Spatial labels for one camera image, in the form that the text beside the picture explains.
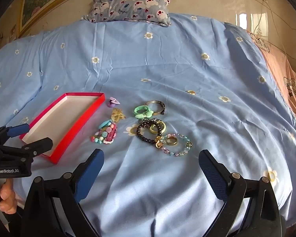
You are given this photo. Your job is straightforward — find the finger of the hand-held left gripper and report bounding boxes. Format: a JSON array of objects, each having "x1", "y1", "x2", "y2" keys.
[
  {"x1": 0, "y1": 124, "x2": 30, "y2": 144},
  {"x1": 0, "y1": 137, "x2": 54, "y2": 159}
]

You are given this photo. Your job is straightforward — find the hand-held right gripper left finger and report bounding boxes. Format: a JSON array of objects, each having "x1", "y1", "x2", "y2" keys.
[{"x1": 21, "y1": 149, "x2": 105, "y2": 237}]

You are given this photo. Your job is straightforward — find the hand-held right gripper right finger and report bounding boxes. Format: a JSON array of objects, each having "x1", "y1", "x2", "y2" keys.
[{"x1": 199, "y1": 149, "x2": 283, "y2": 237}]

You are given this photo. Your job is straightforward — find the red cardboard box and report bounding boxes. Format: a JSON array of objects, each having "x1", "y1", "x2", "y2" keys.
[{"x1": 19, "y1": 92, "x2": 106, "y2": 165}]

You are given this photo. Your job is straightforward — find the pastel crystal bead bracelet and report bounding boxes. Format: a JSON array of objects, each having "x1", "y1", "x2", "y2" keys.
[{"x1": 160, "y1": 133, "x2": 193, "y2": 157}]

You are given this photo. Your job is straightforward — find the blue hair tie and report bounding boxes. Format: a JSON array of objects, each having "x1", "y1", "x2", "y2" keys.
[{"x1": 98, "y1": 119, "x2": 114, "y2": 130}]

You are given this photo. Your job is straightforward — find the gold ring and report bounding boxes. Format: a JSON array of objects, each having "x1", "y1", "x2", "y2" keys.
[{"x1": 165, "y1": 135, "x2": 179, "y2": 146}]

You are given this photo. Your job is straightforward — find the gold hair clip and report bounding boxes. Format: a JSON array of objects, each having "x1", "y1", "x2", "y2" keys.
[{"x1": 110, "y1": 108, "x2": 127, "y2": 124}]

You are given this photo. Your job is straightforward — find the purple hair clip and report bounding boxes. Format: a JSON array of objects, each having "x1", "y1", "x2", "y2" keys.
[{"x1": 107, "y1": 97, "x2": 121, "y2": 108}]

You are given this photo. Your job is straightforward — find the green bow hair tie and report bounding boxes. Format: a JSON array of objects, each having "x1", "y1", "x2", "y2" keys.
[{"x1": 133, "y1": 105, "x2": 154, "y2": 119}]

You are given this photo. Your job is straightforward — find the bronze metal bangle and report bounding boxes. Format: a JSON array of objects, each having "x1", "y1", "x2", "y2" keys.
[{"x1": 145, "y1": 100, "x2": 166, "y2": 116}]

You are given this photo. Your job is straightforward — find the person's left hand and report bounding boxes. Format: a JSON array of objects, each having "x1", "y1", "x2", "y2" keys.
[{"x1": 0, "y1": 178, "x2": 18, "y2": 212}]

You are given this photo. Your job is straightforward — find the blue flowered bedsheet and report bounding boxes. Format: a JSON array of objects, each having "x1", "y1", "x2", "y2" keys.
[{"x1": 0, "y1": 12, "x2": 296, "y2": 237}]

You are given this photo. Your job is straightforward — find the pink printed blanket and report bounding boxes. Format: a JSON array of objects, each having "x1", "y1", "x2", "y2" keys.
[{"x1": 247, "y1": 28, "x2": 296, "y2": 139}]

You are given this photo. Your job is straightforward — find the patterned grey pillow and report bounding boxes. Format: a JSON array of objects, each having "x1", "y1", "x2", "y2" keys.
[{"x1": 80, "y1": 0, "x2": 174, "y2": 27}]

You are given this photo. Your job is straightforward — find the dark round bead bracelet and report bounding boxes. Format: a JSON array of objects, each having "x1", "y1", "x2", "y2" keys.
[{"x1": 136, "y1": 122, "x2": 165, "y2": 150}]

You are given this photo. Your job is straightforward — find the pale yellow ring hair tie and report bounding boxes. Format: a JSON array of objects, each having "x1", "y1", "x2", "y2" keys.
[{"x1": 149, "y1": 121, "x2": 166, "y2": 135}]

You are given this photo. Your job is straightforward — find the dark faceted bead bracelet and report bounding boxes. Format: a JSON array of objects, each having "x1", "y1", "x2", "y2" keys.
[{"x1": 138, "y1": 118, "x2": 164, "y2": 129}]

